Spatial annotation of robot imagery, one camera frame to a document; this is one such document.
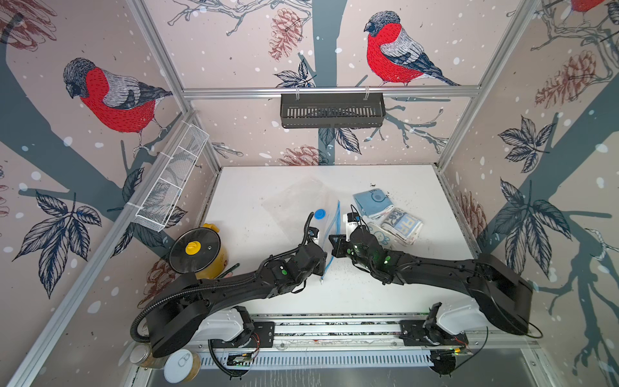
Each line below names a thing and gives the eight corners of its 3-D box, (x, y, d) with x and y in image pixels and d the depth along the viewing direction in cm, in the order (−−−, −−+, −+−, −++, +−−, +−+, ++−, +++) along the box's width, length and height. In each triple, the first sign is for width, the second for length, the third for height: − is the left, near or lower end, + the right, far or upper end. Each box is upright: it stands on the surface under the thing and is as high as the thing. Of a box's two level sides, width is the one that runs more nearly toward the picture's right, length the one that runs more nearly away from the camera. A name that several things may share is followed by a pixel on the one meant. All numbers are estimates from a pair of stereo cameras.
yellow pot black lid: (180, 282, 87) (159, 267, 76) (195, 241, 98) (179, 222, 87) (225, 282, 87) (211, 267, 76) (235, 241, 98) (225, 222, 87)
